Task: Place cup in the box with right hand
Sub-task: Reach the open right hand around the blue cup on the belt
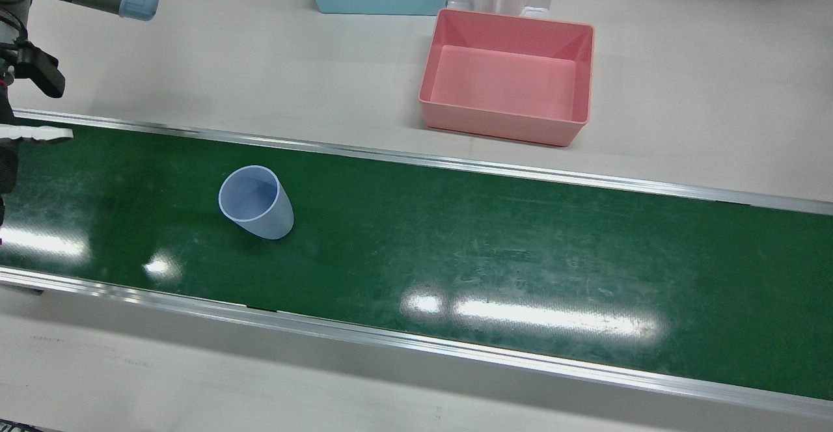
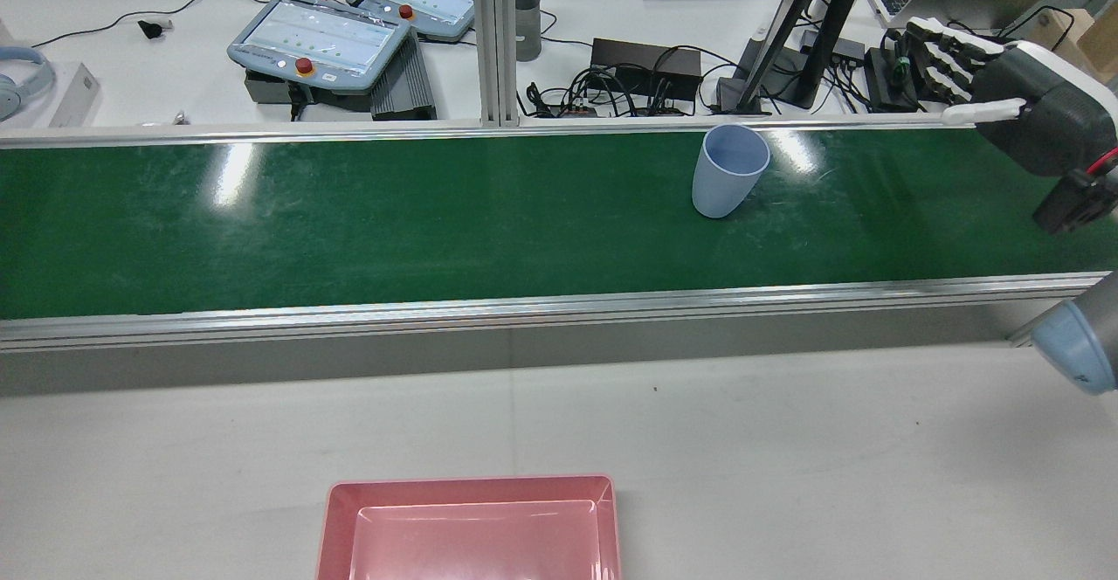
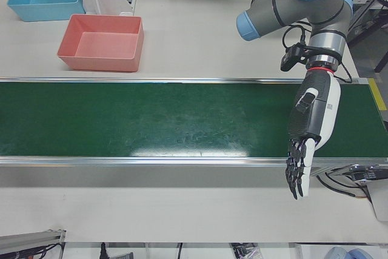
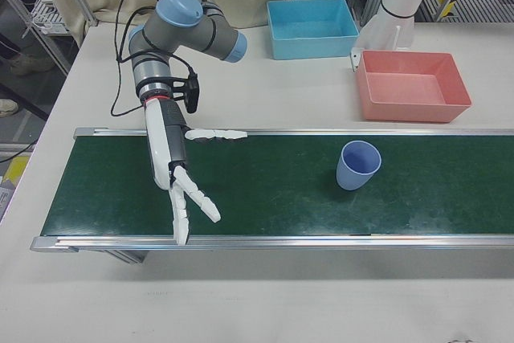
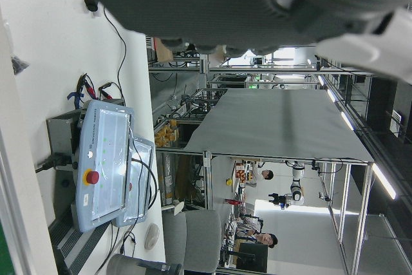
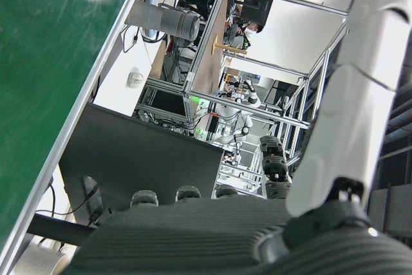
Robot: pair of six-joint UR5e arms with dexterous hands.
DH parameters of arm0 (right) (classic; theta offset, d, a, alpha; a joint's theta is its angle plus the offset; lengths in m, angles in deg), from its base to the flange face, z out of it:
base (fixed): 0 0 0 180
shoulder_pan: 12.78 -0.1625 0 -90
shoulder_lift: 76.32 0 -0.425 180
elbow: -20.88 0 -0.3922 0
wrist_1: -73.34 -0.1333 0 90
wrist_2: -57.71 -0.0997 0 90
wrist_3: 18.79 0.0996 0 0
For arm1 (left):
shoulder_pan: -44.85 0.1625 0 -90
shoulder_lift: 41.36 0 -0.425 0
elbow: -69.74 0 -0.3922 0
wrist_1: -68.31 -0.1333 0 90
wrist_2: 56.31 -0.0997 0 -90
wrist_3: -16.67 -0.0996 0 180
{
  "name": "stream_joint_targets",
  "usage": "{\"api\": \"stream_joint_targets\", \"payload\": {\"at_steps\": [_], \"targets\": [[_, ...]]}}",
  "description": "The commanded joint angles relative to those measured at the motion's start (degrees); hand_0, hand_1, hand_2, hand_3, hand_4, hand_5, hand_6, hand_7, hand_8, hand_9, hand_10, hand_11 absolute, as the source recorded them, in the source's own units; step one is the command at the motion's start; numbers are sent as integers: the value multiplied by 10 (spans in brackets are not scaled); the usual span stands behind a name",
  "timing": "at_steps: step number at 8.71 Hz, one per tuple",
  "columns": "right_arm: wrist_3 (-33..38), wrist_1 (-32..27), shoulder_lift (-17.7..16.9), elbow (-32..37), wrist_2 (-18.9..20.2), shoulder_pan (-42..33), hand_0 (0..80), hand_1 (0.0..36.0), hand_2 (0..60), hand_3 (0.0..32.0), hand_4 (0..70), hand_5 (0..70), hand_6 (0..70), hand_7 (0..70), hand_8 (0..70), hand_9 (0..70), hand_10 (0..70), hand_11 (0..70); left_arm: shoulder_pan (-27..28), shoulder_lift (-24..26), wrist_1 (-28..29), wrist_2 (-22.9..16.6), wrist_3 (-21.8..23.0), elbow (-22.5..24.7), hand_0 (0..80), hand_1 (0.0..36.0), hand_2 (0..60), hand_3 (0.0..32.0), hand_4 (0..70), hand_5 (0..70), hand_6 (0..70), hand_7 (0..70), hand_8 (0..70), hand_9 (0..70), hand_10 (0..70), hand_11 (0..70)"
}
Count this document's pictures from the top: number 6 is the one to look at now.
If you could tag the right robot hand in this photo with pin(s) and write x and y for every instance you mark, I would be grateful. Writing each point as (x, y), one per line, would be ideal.
(193, 239)

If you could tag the wooden stand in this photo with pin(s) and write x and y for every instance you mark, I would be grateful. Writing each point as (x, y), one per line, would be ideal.
(228, 48)

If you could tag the black background monitor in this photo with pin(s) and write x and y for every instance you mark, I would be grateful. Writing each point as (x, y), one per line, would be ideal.
(257, 7)

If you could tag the white computer mouse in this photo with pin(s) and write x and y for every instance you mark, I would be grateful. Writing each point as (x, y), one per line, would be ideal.
(135, 78)

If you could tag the brown wooden board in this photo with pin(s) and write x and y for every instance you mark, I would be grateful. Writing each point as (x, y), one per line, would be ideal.
(209, 62)

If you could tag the green conveyor belt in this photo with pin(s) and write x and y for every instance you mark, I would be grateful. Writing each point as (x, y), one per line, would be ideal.
(38, 62)

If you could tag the black flat monitor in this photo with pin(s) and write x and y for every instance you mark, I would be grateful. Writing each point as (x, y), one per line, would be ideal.
(138, 159)

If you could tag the grey drinking bottle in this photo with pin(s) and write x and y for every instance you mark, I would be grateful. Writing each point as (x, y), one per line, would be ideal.
(174, 24)

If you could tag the black monitor stand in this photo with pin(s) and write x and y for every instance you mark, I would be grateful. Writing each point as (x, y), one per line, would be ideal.
(58, 228)

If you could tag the seated person with dark hair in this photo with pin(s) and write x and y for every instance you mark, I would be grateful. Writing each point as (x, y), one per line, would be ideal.
(251, 28)

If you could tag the white mug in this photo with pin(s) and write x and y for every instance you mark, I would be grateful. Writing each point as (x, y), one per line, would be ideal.
(35, 262)

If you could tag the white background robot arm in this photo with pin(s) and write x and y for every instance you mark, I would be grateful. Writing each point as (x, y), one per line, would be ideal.
(254, 99)

